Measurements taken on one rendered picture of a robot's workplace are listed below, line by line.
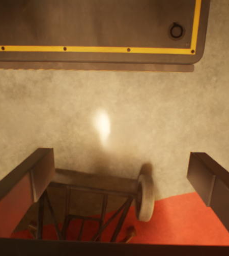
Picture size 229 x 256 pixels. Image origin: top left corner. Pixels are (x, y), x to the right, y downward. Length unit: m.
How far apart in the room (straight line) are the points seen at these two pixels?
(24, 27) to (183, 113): 0.68
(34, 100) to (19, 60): 0.37
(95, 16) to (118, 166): 0.65
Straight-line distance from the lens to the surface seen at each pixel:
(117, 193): 0.85
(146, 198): 0.78
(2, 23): 0.58
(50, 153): 0.16
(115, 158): 0.88
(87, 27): 0.50
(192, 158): 0.17
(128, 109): 0.81
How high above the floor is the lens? 0.80
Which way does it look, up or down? 75 degrees down
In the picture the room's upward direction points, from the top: 175 degrees counter-clockwise
